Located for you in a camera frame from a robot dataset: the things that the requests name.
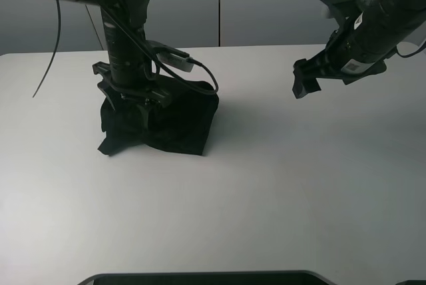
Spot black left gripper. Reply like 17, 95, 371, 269
93, 62, 172, 131

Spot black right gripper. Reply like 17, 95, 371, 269
292, 28, 387, 99

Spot black printed t-shirt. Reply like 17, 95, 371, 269
98, 76, 219, 156

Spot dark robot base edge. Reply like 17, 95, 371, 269
80, 270, 332, 284

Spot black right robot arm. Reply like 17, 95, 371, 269
292, 0, 425, 99

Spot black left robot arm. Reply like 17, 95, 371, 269
57, 0, 173, 131

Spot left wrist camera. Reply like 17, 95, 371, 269
148, 41, 194, 73

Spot black left camera cable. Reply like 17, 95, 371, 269
32, 0, 220, 99

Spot black camera cable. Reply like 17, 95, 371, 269
364, 0, 426, 59
32, 0, 220, 99

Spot black right camera cable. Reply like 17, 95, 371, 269
364, 0, 426, 59

